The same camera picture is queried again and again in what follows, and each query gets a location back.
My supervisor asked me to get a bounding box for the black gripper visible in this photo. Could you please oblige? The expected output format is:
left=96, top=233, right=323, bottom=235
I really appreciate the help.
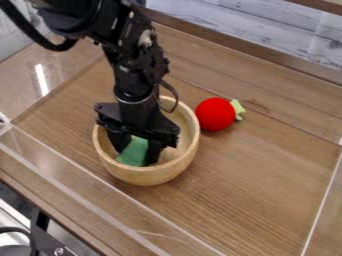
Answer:
left=94, top=96, right=181, bottom=165

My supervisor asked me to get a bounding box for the green block stick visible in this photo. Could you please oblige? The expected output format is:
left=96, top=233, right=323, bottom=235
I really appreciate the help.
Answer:
left=116, top=137, right=148, bottom=167

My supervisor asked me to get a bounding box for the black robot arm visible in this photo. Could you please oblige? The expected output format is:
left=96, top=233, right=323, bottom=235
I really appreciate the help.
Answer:
left=28, top=0, right=181, bottom=165

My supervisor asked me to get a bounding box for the brown wooden bowl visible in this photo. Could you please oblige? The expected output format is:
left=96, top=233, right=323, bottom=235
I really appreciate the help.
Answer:
left=92, top=102, right=201, bottom=186

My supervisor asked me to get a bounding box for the red toy radish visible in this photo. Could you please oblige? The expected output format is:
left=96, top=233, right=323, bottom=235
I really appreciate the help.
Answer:
left=195, top=97, right=246, bottom=131

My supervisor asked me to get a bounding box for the black table leg bracket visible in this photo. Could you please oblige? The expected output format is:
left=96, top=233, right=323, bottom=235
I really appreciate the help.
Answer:
left=31, top=208, right=87, bottom=256

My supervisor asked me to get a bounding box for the black cable bottom left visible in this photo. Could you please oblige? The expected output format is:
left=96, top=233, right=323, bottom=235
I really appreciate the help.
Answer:
left=0, top=227, right=46, bottom=256

